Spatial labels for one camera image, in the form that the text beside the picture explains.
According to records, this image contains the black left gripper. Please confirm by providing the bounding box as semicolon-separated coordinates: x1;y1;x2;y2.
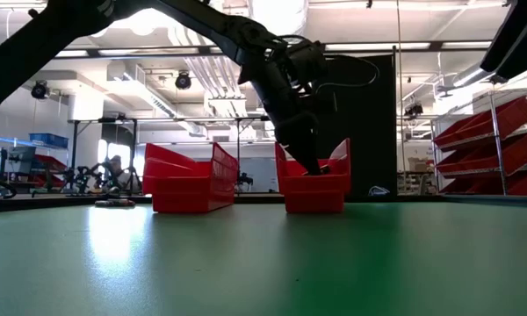
239;41;337;176

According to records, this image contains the red plastic bin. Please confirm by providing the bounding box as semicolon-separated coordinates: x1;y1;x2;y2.
141;142;240;215
274;138;352;215

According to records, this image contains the black table clamp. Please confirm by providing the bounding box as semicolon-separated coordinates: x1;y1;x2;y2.
367;183;392;197

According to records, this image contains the person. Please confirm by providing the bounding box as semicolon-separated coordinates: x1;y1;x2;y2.
103;154;131;194

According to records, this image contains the red background bin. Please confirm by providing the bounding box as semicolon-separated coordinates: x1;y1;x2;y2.
33;153;68;171

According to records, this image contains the blue storage bin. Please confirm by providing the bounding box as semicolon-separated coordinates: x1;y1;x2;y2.
28;132;69;148

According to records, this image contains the grey computer monitor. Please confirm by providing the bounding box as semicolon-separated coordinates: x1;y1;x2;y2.
3;145;37;174

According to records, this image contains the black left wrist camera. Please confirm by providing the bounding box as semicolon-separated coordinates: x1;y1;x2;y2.
289;39;330;91

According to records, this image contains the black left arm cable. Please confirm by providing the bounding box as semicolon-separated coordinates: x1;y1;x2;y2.
315;54;381;91

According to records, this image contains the black overhead frame beam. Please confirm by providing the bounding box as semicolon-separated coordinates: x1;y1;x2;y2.
52;39;495;61

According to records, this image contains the white rectangular air duct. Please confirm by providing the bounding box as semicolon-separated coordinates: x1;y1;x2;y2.
107;61;177;118

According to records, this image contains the black aluminium table frame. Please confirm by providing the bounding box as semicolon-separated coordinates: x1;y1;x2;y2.
0;191;527;212

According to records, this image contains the black curved cable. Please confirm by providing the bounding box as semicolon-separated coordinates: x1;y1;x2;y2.
0;174;18;199

